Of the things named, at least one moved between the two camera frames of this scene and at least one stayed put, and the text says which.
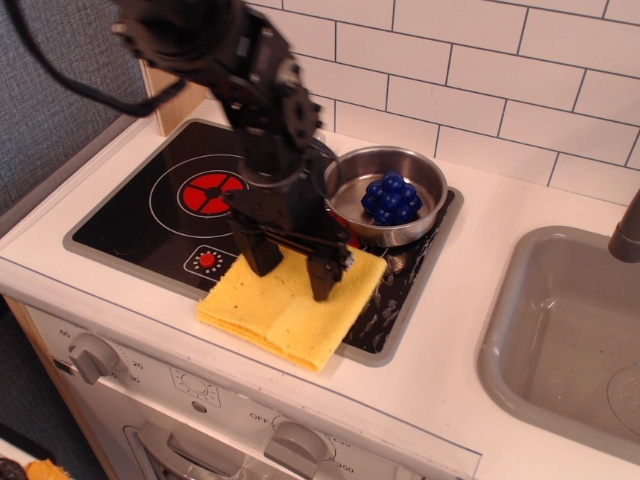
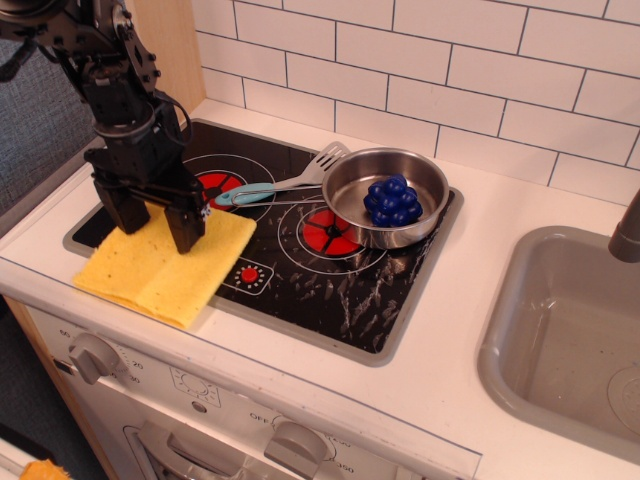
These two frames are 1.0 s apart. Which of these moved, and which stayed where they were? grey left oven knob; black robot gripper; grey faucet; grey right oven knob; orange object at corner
Moved: black robot gripper
Stayed: grey faucet; grey left oven knob; orange object at corner; grey right oven knob
